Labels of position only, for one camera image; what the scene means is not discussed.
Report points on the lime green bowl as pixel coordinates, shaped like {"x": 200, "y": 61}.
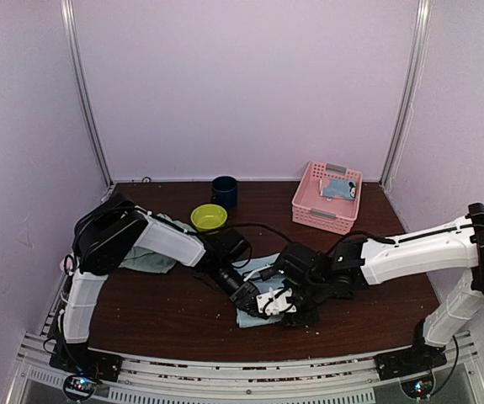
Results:
{"x": 208, "y": 217}

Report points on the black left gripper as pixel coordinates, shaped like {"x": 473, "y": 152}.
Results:
{"x": 247, "y": 299}

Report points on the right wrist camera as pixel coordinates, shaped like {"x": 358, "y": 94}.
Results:
{"x": 276, "y": 302}

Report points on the light blue towel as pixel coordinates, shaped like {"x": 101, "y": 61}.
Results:
{"x": 243, "y": 319}

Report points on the aluminium frame post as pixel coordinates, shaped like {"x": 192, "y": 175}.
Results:
{"x": 413, "y": 77}
{"x": 70, "y": 27}

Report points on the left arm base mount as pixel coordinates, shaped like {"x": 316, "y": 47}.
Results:
{"x": 88, "y": 375}

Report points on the mint green towel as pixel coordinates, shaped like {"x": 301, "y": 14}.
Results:
{"x": 149, "y": 261}

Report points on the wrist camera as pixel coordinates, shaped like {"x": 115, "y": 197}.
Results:
{"x": 276, "y": 302}
{"x": 263, "y": 273}

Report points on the pink perforated plastic basket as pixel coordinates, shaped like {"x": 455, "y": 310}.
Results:
{"x": 310, "y": 209}

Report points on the pink towel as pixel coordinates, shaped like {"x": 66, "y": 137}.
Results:
{"x": 62, "y": 264}

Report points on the aluminium front rail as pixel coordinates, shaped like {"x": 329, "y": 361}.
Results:
{"x": 343, "y": 379}

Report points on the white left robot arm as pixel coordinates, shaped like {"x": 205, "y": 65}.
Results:
{"x": 106, "y": 235}

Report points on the dark blue mug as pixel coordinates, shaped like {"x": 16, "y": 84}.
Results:
{"x": 224, "y": 192}

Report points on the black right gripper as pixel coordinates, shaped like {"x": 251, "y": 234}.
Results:
{"x": 309, "y": 320}

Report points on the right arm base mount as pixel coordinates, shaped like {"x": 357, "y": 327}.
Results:
{"x": 413, "y": 367}

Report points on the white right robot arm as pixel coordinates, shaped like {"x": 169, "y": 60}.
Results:
{"x": 360, "y": 260}

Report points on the left aluminium frame post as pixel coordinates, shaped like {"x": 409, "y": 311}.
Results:
{"x": 70, "y": 27}

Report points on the right aluminium frame post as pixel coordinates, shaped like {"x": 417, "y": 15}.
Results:
{"x": 413, "y": 77}

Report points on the patterned blue pastel towel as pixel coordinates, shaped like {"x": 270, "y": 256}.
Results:
{"x": 333, "y": 188}

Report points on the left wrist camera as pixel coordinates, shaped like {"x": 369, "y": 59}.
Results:
{"x": 263, "y": 273}

